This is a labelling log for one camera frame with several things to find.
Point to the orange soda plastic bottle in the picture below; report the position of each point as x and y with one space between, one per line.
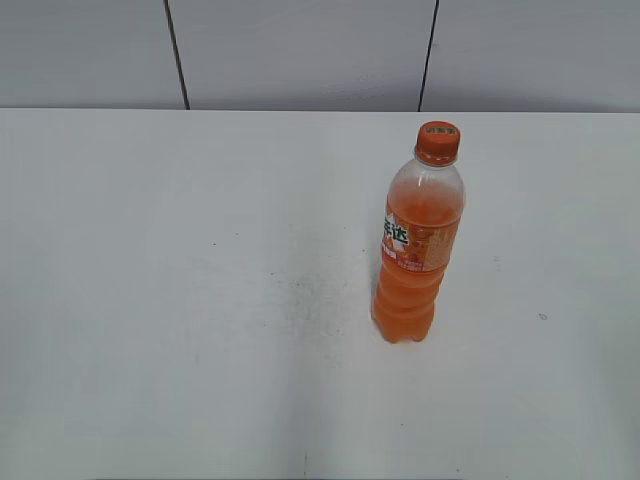
424 206

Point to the orange bottle cap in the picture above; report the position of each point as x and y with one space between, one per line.
438 142

